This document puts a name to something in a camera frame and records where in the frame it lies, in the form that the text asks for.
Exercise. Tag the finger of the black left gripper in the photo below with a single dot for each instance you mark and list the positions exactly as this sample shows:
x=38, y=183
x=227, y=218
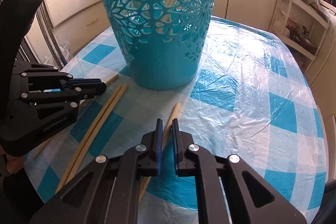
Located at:
x=86, y=81
x=87, y=90

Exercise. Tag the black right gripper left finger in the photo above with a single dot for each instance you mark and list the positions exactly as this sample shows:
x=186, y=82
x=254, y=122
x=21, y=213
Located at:
x=149, y=163

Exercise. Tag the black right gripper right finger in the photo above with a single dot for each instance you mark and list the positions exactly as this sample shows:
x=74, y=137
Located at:
x=184, y=166

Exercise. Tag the white kitchen shelf trolley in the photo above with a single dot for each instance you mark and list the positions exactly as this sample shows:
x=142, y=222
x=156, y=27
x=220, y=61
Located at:
x=302, y=28

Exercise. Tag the beige chopstick pile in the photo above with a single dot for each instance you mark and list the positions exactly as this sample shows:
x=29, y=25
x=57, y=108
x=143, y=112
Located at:
x=95, y=133
x=85, y=138

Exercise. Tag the blue white checkered tablecloth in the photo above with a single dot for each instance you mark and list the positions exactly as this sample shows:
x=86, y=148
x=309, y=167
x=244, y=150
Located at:
x=249, y=97

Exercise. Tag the teal perforated plastic basket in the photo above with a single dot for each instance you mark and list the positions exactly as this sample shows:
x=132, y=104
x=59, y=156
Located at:
x=160, y=40

